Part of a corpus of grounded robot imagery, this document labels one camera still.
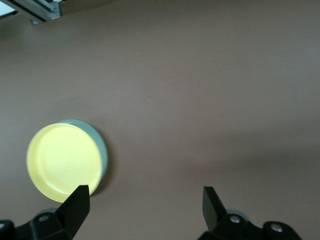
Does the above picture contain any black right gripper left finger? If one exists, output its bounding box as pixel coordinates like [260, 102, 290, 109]
[55, 184, 91, 238]

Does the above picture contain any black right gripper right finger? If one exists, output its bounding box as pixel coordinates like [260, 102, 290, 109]
[201, 185, 228, 233]

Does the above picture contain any yellow plate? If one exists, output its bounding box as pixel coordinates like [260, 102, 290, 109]
[25, 123, 102, 204]

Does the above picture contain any pale green plate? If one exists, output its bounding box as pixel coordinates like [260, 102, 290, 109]
[58, 119, 110, 198]

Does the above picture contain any aluminium frame profile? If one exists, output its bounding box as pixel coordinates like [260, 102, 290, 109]
[6, 0, 62, 26]

